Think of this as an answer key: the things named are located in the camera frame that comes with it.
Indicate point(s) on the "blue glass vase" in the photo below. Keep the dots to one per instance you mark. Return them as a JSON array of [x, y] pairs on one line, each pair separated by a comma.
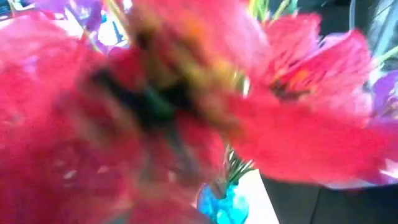
[[224, 208]]

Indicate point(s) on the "purple artificial flower bunch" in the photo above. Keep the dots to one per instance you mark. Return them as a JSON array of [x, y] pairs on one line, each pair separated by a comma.
[[87, 12], [385, 90]]

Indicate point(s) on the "red artificial flower bunch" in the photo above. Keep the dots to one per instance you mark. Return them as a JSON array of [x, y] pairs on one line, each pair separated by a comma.
[[295, 140], [46, 109]]

